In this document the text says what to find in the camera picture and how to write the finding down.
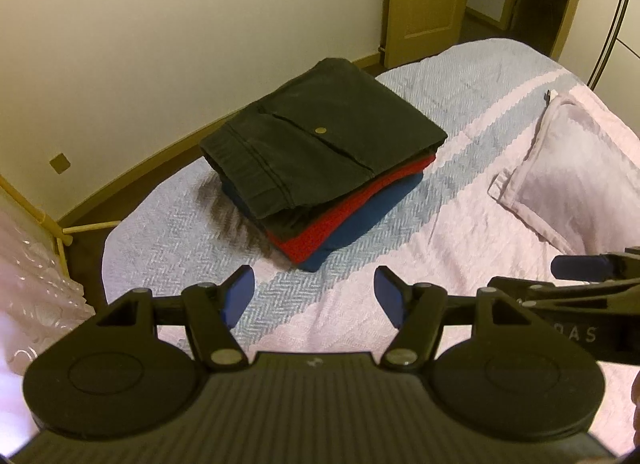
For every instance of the pink fleece pillow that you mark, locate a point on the pink fleece pillow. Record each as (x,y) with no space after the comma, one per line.
(575,168)

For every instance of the gold wall socket plate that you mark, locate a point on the gold wall socket plate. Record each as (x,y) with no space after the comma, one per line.
(60,163)

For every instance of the folded red garment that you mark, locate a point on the folded red garment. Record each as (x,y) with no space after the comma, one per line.
(340,216)

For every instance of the folded blue garment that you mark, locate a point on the folded blue garment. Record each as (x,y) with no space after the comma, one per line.
(360,229)

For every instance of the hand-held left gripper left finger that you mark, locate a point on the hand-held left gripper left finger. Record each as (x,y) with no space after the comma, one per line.
(239,296)

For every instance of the bed with lavender pink bedspread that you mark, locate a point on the bed with lavender pink bedspread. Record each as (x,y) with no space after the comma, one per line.
(450,93)

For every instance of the cream wardrobe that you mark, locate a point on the cream wardrobe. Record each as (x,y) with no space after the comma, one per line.
(632,3)

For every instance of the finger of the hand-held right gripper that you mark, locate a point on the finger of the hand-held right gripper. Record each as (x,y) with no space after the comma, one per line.
(575,296)
(580,267)

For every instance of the dark pants with brass button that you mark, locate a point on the dark pants with brass button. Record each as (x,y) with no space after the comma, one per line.
(325,108)

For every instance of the pink lace curtain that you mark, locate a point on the pink lace curtain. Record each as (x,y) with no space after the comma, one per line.
(30,294)

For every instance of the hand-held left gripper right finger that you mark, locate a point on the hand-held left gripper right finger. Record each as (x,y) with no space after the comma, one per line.
(389,296)

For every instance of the cream wooden frame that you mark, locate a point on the cream wooden frame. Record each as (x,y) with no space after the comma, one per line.
(64,235)

